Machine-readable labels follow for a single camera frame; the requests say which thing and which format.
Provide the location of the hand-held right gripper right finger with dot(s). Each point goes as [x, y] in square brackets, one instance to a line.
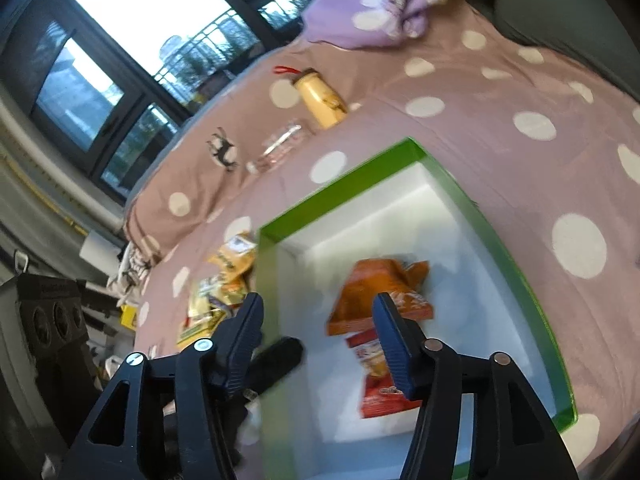
[395, 346]

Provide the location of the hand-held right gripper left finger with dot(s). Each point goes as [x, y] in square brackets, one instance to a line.
[245, 341]

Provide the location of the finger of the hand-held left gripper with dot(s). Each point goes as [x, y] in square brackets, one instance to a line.
[277, 360]

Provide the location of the red and white snack packet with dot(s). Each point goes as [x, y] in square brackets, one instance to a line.
[372, 365]

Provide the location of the orange snack packet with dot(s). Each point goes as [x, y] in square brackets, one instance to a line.
[372, 285]

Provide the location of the green cardboard box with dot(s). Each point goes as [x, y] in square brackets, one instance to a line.
[390, 230]

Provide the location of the pale yellow snack packet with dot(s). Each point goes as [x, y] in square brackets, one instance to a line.
[220, 294]

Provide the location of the small yellow box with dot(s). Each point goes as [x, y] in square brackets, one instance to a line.
[129, 317]

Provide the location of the white printed cloth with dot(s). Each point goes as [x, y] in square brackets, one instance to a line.
[130, 265]

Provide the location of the white roll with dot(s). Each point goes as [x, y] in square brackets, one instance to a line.
[100, 247]

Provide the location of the clear plastic bottle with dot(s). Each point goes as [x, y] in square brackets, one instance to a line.
[280, 145]

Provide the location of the pink polka dot blanket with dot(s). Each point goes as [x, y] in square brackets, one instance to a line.
[450, 80]

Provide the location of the purple printed pillow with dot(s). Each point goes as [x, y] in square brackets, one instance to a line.
[360, 15]

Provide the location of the black framed window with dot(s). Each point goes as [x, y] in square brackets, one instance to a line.
[125, 15]

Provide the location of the dark grey cushion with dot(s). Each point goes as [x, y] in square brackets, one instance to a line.
[550, 10]

